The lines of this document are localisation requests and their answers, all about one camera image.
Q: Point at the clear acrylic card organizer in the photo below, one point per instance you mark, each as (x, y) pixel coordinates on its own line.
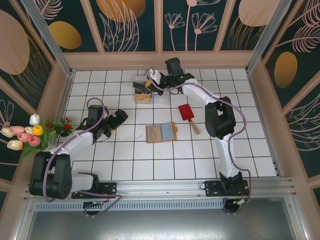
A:
(160, 100)

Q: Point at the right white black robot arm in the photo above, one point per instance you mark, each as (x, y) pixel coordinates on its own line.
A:
(220, 120)

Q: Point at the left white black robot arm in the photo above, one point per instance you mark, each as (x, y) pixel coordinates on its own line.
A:
(52, 180)

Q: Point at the tan gold card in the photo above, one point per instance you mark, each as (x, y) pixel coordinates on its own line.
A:
(143, 98)

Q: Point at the beige patterned card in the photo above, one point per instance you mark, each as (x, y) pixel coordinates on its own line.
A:
(155, 133)

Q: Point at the clear plastic organizer box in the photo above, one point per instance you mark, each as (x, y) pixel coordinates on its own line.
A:
(140, 79)

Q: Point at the small red flower plant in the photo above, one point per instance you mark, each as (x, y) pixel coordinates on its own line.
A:
(66, 126)

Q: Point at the artificial tulip bouquet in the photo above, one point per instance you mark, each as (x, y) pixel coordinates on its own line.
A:
(37, 130)

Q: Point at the grey metal sheet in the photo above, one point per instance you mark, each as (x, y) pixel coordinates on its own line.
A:
(162, 225)

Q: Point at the small green circuit board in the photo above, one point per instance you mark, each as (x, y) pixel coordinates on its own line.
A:
(243, 202)

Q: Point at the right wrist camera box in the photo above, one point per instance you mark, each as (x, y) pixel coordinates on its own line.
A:
(155, 76)

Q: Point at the aluminium side rail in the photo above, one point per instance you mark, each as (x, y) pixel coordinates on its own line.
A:
(278, 170)
(65, 100)

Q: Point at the wall panel pink flowers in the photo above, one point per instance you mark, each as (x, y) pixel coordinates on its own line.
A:
(180, 37)

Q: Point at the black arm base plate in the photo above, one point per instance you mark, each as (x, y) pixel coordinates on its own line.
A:
(212, 188)
(110, 190)

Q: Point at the aluminium mounting rail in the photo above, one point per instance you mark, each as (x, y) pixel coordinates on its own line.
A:
(160, 190)

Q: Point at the wall panel pink leaf outlines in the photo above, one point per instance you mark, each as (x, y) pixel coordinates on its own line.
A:
(305, 130)
(7, 110)

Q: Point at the wall panel yellow oval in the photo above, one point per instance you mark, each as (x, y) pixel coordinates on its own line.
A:
(65, 35)

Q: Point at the aluminium corner post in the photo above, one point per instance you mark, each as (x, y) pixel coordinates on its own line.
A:
(50, 42)
(267, 37)

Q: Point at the wall panel tan oval stems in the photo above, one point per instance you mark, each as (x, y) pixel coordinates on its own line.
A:
(250, 12)

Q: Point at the wall panel gold oval feather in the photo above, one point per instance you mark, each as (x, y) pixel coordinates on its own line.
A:
(285, 70)

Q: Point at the wall panel large tan oval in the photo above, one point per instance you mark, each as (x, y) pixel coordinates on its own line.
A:
(12, 42)

